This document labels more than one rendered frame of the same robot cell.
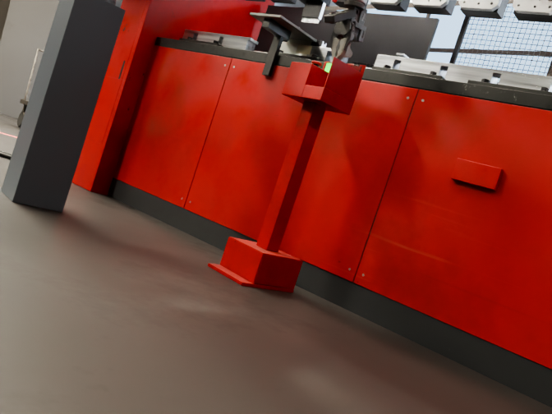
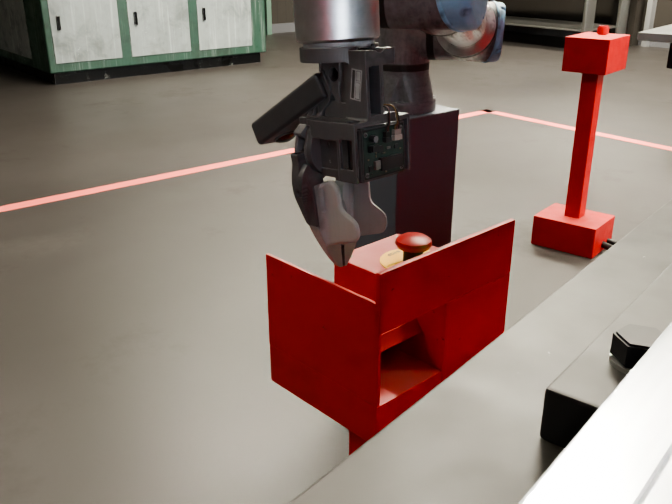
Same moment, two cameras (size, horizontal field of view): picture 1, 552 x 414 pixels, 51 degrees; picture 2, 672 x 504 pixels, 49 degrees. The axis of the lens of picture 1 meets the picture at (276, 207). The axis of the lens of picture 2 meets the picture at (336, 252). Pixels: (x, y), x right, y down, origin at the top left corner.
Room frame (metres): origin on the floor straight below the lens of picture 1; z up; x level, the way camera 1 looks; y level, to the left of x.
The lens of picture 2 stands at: (2.01, -0.72, 1.10)
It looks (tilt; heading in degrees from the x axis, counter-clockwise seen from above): 23 degrees down; 90
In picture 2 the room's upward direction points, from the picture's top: straight up
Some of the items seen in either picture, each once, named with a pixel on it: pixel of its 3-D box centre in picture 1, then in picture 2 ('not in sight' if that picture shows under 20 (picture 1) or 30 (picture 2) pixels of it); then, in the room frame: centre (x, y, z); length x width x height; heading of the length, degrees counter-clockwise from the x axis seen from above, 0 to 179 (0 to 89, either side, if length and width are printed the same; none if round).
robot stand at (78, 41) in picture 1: (62, 102); (394, 272); (2.14, 0.87, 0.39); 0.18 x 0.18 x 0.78; 40
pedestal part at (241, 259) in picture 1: (255, 263); not in sight; (2.04, 0.00, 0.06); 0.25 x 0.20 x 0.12; 133
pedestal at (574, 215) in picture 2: not in sight; (584, 141); (2.92, 2.01, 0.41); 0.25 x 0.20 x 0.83; 141
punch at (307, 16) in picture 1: (313, 12); not in sight; (2.65, 0.12, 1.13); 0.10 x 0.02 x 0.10; 51
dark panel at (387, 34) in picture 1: (331, 50); not in sight; (3.19, -0.02, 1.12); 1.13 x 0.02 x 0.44; 51
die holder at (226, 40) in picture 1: (217, 44); not in sight; (2.99, 0.55, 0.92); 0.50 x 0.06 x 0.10; 51
